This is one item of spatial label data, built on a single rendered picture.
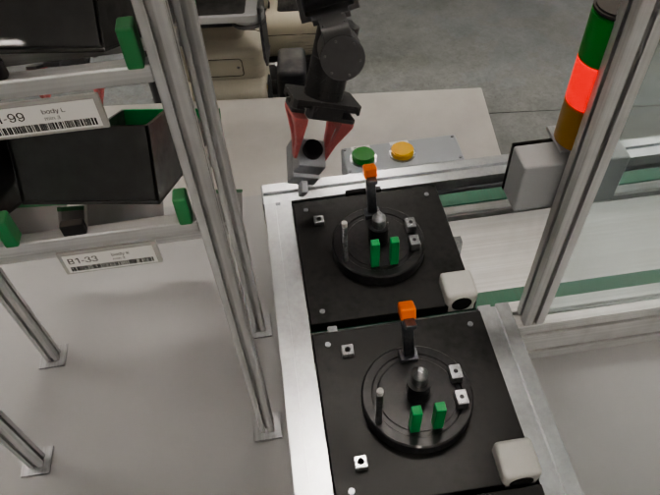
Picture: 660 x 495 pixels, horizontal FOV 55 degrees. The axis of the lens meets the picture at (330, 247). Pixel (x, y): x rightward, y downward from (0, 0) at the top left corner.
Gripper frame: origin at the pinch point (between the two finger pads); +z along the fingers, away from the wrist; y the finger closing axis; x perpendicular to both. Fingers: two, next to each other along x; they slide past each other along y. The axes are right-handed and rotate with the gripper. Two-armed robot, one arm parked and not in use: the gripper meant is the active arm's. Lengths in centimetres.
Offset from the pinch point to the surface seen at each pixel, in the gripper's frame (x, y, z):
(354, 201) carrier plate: 0.5, 9.5, 8.0
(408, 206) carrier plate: -3.3, 17.2, 6.3
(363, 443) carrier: -37.3, 1.8, 21.4
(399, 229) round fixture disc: -9.3, 13.5, 7.1
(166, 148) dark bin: -27.7, -24.0, -11.0
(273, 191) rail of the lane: 8.3, -2.0, 11.1
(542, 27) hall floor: 188, 169, 4
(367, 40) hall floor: 207, 90, 28
